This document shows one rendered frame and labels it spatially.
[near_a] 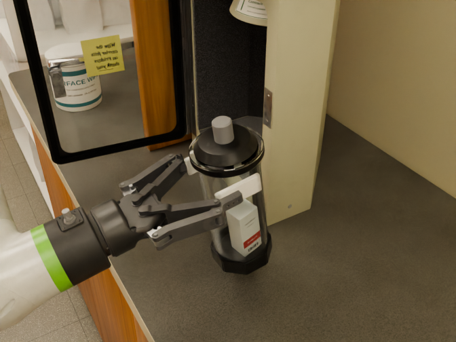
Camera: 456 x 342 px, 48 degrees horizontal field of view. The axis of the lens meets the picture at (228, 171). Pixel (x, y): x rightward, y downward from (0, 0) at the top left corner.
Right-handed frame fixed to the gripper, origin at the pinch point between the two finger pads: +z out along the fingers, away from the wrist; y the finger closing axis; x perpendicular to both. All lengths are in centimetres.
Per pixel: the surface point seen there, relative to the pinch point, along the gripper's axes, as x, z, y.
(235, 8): -11.7, 17.7, 24.4
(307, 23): -12.2, 22.1, 9.2
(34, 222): 113, -41, 152
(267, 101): -0.6, 14.0, 10.6
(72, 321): 113, -41, 86
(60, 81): -2.9, -13.8, 41.2
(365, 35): 11, 55, 33
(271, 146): 7.7, 12.7, 9.1
